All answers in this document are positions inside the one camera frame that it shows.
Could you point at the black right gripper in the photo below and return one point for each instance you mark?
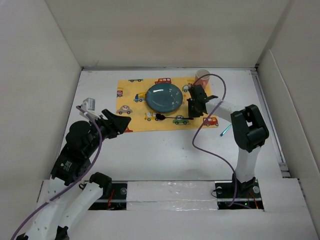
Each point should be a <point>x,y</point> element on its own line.
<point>192,114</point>

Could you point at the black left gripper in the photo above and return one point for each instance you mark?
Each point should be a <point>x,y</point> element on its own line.
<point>116,124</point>

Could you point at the yellow vehicle-print placemat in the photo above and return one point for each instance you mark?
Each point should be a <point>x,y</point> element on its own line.
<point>130,101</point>

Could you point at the teal floral ceramic plate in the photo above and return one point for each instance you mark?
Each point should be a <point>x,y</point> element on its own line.
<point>164,98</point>

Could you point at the purple iridescent spoon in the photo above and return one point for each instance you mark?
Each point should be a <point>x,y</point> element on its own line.
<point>163,117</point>

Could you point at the iridescent blue-green fork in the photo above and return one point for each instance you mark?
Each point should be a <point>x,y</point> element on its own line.
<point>224,131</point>

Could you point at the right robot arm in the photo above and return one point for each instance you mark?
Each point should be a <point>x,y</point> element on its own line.
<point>249,131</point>

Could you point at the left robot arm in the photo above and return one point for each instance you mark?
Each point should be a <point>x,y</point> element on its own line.
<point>58,215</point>

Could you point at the pink ceramic mug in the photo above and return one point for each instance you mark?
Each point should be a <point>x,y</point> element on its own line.
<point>202,78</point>

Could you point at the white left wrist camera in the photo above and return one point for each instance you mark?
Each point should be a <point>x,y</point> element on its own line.
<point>87,109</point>

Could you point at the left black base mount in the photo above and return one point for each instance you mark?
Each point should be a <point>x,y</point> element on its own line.
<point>116,201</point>

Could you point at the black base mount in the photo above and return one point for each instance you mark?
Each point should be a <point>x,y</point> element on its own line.
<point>116,201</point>
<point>248,195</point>

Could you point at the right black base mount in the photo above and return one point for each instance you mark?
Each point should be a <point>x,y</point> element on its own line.
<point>248,195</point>

